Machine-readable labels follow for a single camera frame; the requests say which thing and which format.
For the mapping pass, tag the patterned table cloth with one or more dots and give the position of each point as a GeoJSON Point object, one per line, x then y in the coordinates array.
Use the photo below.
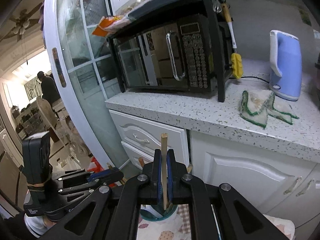
{"type": "Point", "coordinates": [227, 216]}

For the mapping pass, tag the black microwave oven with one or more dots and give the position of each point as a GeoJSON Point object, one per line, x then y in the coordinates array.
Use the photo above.
{"type": "Point", "coordinates": [165, 57]}

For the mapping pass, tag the blue electric kettle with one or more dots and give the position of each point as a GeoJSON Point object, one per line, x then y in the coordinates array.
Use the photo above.
{"type": "Point", "coordinates": [286, 65]}

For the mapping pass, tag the person in background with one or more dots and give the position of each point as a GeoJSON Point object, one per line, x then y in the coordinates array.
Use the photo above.
{"type": "Point", "coordinates": [49, 89]}

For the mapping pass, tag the chopstick in cup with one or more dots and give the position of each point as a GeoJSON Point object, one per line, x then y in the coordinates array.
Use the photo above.
{"type": "Point", "coordinates": [189, 168]}
{"type": "Point", "coordinates": [141, 161]}

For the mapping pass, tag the red plastic bag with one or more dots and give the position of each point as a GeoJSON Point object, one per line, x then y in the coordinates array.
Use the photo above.
{"type": "Point", "coordinates": [94, 166]}

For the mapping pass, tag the white cabinet door right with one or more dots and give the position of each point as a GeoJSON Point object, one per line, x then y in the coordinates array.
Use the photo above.
{"type": "Point", "coordinates": [302, 205]}

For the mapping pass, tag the wooden chopstick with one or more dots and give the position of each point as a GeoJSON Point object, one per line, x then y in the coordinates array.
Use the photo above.
{"type": "Point", "coordinates": [164, 148]}

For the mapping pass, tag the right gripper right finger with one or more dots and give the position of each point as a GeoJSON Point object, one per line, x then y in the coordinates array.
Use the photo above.
{"type": "Point", "coordinates": [177, 193]}

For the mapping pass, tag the chopstick in cup right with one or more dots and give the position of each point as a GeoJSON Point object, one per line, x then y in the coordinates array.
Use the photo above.
{"type": "Point", "coordinates": [141, 161]}

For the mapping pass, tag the glass sliding door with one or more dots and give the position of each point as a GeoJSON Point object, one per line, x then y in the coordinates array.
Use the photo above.
{"type": "Point", "coordinates": [84, 73]}

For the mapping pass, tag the green-edged dish cloth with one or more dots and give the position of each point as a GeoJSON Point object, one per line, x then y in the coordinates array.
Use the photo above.
{"type": "Point", "coordinates": [257, 105]}

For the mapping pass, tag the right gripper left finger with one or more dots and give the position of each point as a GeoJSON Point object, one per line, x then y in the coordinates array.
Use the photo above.
{"type": "Point", "coordinates": [151, 190]}

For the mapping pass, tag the white cabinet door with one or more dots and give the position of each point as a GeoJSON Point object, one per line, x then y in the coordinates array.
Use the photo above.
{"type": "Point", "coordinates": [302, 205]}
{"type": "Point", "coordinates": [263, 177]}

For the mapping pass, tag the white cabinet door left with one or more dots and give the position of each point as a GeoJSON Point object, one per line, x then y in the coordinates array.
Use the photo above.
{"type": "Point", "coordinates": [263, 177]}

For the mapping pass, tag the yellow brush with handle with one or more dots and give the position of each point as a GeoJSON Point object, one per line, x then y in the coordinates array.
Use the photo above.
{"type": "Point", "coordinates": [236, 58]}

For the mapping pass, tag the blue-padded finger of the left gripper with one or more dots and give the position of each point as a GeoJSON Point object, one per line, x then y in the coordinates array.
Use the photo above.
{"type": "Point", "coordinates": [109, 176]}

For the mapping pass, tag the orange box on microwave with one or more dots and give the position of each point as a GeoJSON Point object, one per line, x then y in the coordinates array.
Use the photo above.
{"type": "Point", "coordinates": [104, 27]}

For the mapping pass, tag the teal-rimmed utensil cup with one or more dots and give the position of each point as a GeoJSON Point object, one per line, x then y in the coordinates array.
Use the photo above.
{"type": "Point", "coordinates": [155, 213]}

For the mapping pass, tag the white drawer front upper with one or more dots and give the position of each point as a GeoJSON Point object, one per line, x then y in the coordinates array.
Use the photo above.
{"type": "Point", "coordinates": [145, 135]}

